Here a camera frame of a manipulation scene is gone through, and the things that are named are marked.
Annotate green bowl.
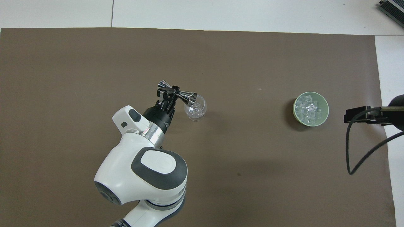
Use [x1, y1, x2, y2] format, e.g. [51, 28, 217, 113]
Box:
[293, 91, 330, 127]

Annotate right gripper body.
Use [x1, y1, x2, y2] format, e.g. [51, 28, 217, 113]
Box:
[380, 94, 404, 131]

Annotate silver double-cone jigger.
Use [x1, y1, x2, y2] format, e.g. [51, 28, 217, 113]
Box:
[157, 80, 197, 106]

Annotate black stand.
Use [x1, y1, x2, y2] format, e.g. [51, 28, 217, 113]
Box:
[378, 0, 404, 20]

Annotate clear ice cubes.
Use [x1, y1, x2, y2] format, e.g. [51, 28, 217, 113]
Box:
[295, 96, 323, 122]

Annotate clear drinking glass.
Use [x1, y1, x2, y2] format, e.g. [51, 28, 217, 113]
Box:
[184, 94, 207, 121]

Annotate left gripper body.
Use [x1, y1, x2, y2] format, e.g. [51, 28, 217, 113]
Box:
[143, 100, 176, 133]

